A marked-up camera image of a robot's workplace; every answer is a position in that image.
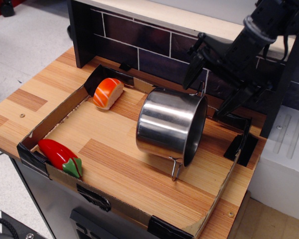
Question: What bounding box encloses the black cable loop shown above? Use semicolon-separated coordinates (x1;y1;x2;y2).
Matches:
263;34;290;63

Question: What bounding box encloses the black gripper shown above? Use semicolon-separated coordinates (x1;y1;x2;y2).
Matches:
182;28;273;120

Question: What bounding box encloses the black cable lower left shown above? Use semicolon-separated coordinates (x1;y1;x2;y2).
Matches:
0;213;18;239

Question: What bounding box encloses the black chair wheel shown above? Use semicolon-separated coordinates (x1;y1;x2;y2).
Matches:
0;0;15;17

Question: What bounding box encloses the cardboard fence with black tape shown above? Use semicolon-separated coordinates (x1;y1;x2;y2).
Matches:
17;64;264;239

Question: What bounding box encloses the salmon nigiri sushi toy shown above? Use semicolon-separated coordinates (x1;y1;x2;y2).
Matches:
93;78;124;110

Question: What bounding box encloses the black panel under table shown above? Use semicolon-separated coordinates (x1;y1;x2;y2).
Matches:
70;210;150;239

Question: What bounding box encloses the red chili pepper toy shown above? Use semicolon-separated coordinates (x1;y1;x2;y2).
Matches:
38;139;82;178

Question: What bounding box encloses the stainless steel pot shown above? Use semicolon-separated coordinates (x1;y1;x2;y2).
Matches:
136;87;208;181

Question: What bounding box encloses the white plastic sink drainer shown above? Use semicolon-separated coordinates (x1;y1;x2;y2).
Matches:
248;106;299;219

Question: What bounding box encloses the brick pattern backsplash shelf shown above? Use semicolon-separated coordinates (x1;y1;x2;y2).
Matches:
67;0;299;137

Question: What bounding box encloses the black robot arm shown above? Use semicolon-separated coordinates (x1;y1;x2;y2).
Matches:
182;0;299;120

